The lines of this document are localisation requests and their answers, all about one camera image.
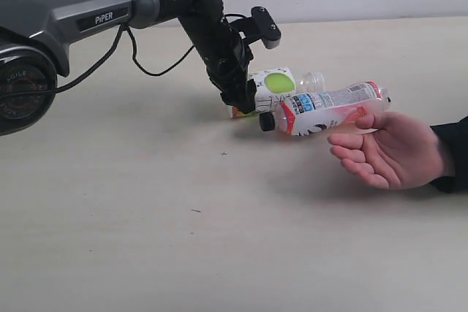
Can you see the bottle with green apple label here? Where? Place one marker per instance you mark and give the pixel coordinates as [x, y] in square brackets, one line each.
[274, 85]

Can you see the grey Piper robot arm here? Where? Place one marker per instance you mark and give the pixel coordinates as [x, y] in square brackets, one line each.
[36, 36]

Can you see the person's open bare hand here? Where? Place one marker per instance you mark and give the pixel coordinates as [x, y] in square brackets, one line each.
[394, 152]

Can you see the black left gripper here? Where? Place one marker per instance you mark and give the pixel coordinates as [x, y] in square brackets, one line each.
[222, 50]

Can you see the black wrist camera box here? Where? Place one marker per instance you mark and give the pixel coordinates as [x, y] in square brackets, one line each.
[260, 26]

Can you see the pink red label bottle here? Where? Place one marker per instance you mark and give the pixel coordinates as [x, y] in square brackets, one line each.
[304, 114]

